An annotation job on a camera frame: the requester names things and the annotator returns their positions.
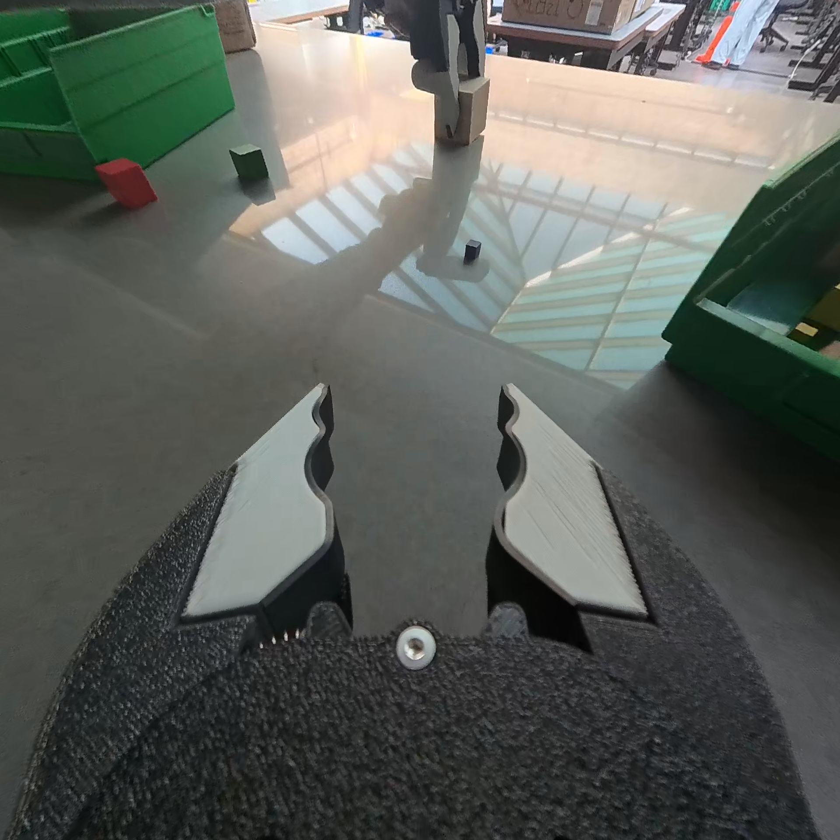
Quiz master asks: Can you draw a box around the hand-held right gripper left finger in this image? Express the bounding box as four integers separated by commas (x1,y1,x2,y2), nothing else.
180,384,354,648

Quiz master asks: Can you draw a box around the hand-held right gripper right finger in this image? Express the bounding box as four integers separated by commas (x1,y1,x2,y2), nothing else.
486,384,651,655

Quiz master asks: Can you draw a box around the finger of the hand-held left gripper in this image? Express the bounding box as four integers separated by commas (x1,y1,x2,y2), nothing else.
412,0,464,143
461,0,488,85

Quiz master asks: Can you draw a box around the small dark green wooden cube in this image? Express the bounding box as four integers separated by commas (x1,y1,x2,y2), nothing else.
230,144,270,183

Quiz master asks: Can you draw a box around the green plastic bin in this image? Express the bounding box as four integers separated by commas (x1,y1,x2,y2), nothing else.
0,3,236,181
663,134,840,460

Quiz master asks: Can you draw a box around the yellow wooden cube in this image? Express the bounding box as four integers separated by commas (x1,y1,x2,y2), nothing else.
787,285,840,345

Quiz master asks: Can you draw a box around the red wooden cube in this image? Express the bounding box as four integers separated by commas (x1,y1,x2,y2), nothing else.
95,157,158,210

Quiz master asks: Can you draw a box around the large scribbled cardboard box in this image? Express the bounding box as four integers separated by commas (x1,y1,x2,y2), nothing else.
502,0,657,34

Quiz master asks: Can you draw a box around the long wooden desk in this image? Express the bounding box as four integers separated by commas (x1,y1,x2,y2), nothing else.
252,0,349,26

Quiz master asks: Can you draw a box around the big brown cardboard box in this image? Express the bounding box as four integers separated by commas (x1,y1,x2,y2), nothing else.
217,0,257,53

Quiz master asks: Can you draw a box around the orange traffic cone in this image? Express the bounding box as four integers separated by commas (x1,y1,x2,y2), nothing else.
696,0,742,64

